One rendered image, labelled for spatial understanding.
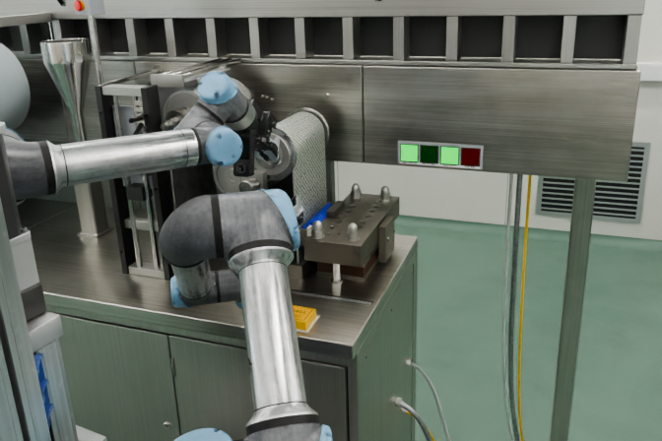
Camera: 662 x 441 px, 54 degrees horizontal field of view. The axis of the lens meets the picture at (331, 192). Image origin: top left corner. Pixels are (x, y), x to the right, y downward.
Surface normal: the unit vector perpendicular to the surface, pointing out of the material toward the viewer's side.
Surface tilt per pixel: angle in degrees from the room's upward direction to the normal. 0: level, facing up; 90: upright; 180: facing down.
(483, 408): 0
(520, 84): 90
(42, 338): 90
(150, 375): 90
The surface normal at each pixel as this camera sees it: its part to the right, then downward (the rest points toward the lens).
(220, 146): 0.52, 0.26
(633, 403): -0.03, -0.95
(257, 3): -0.34, 0.32
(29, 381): 0.89, 0.12
